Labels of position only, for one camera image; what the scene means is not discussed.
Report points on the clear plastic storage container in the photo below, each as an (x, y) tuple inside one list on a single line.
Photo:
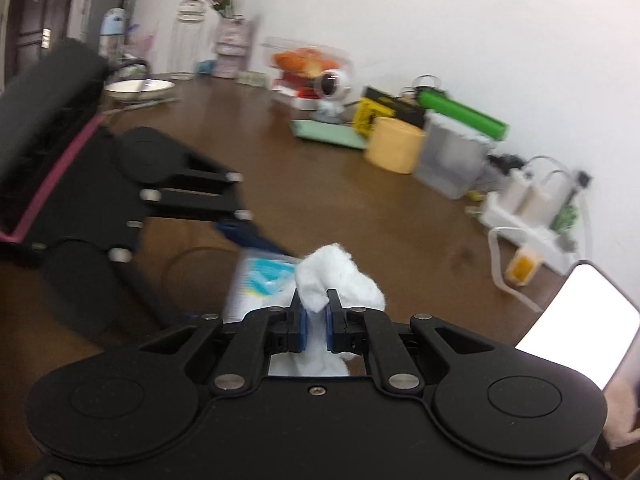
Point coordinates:
[(453, 157)]

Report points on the white charger left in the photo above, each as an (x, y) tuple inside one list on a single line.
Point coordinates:
[(516, 191)]

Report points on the white power strip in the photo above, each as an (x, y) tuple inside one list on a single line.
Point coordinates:
[(544, 242)]

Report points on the white astronaut figurine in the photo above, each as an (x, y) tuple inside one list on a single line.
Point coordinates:
[(332, 87)]

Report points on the smartphone with white screen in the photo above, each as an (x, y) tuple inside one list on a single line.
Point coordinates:
[(589, 326)]

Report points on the white cotton wad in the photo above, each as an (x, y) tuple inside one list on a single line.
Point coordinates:
[(329, 267)]

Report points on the white charger right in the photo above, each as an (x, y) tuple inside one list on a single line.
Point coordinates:
[(543, 203)]

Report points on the white charger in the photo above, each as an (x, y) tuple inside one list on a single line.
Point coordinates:
[(543, 203), (516, 191)]

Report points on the clear dental floss pick box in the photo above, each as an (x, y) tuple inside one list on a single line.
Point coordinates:
[(261, 279)]

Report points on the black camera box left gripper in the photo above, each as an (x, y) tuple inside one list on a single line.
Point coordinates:
[(48, 113)]

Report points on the clear glass bottle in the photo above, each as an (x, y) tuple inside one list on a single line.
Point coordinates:
[(185, 39)]

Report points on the yellow white plug adapter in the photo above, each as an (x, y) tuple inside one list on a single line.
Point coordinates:
[(523, 266)]

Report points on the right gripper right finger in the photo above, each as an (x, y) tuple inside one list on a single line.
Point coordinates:
[(371, 334)]

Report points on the red white boxes stack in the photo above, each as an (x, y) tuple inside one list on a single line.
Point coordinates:
[(295, 91)]

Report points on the pink textured vase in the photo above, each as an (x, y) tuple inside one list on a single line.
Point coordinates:
[(234, 39)]

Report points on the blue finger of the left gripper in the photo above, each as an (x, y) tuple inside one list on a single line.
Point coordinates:
[(247, 235)]

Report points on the green cylindrical case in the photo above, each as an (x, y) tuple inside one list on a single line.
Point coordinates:
[(438, 102)]

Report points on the white bowl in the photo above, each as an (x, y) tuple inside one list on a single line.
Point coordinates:
[(138, 90)]

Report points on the yellow round cup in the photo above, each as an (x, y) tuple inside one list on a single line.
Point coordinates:
[(394, 145)]

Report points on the person right hand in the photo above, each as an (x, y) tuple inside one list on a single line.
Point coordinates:
[(621, 427)]

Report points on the small grey green block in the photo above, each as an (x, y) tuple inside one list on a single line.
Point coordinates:
[(253, 79)]

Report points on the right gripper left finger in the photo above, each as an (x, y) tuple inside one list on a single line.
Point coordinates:
[(265, 332)]

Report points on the black yellow Yunmo box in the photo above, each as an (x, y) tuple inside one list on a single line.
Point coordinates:
[(374, 104)]

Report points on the clear snack clamshell box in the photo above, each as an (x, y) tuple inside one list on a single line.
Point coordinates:
[(302, 58)]

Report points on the green folded cloth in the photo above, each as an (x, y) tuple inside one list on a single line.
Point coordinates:
[(328, 134)]

